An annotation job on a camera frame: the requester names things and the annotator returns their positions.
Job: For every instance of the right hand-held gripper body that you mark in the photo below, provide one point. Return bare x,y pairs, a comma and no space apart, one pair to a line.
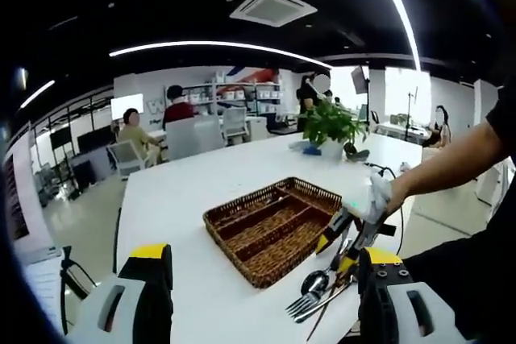
375,203

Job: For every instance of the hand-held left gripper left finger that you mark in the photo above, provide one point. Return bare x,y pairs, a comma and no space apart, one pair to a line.
151,291

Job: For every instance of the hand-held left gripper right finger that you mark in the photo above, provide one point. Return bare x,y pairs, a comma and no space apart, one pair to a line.
379,307

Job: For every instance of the silver table knife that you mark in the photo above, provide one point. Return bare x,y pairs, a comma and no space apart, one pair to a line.
342,249

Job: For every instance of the brown wicker storage tray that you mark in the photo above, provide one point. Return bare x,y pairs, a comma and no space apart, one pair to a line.
274,247

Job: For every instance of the white storage shelf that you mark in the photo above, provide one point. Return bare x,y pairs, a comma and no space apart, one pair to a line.
242,94

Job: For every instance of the white adapter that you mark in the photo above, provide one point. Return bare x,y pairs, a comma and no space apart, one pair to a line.
404,166

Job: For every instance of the black object on table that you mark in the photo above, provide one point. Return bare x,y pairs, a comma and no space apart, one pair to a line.
356,155

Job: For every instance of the blue cloth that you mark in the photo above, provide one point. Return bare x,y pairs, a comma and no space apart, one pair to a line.
312,150

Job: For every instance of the green potted plant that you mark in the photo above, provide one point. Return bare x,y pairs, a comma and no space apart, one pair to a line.
330,124

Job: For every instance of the person in black clothes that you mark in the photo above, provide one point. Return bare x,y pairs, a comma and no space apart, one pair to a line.
463,271

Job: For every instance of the black tripod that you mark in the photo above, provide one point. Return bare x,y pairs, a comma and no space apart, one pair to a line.
66,253

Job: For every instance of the black studio light stand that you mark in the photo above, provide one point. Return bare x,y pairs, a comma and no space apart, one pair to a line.
358,78

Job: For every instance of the white mesh office chair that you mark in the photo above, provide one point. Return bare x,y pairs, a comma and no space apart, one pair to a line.
234,120
127,154

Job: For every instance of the white desk partition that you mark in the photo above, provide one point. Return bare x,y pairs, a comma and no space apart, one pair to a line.
193,136

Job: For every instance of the black monitor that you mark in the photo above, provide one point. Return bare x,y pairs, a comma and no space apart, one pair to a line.
94,140

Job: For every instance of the dark display panel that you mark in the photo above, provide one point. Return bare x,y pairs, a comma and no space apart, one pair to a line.
16,199

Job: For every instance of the white lit monitor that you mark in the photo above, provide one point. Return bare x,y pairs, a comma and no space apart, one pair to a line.
127,105

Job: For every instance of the long ceiling light strip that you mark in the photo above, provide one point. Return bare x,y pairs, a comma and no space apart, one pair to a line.
402,13
209,42

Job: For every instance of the white ceiling air vent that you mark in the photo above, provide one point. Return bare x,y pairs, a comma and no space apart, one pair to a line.
272,6

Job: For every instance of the short ceiling light strip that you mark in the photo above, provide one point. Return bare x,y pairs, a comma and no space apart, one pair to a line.
38,94

